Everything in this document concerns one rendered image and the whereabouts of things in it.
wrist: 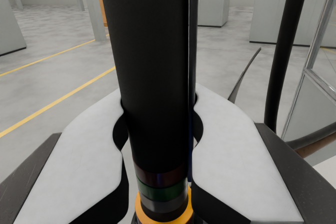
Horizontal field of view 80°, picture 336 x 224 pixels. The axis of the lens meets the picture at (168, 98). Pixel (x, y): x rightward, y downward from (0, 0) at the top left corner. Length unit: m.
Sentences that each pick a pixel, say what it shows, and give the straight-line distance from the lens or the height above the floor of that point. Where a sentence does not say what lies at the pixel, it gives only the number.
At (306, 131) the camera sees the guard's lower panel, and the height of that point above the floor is 0.66.
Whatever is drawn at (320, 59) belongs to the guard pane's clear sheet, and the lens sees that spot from 1.50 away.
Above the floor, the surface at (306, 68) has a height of 1.00.
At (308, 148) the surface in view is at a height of 1.39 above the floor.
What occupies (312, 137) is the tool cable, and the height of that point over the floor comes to 1.40.
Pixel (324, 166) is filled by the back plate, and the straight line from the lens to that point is 0.56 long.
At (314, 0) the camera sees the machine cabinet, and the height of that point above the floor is 0.98.
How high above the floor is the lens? 1.55
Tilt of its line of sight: 31 degrees down
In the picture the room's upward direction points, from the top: 3 degrees counter-clockwise
